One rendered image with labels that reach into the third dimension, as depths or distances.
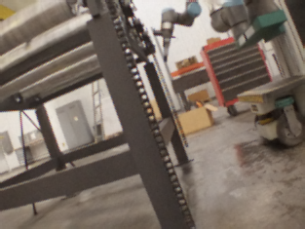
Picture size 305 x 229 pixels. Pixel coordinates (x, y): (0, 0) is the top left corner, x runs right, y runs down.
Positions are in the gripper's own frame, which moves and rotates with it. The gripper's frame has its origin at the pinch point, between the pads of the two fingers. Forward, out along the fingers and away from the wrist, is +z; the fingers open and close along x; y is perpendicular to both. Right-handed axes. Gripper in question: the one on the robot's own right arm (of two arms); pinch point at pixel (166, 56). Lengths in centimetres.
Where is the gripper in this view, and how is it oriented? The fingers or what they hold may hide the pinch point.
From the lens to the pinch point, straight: 180.2
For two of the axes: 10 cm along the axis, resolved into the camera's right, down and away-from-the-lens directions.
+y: 10.0, 0.6, 0.1
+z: -0.6, 9.9, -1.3
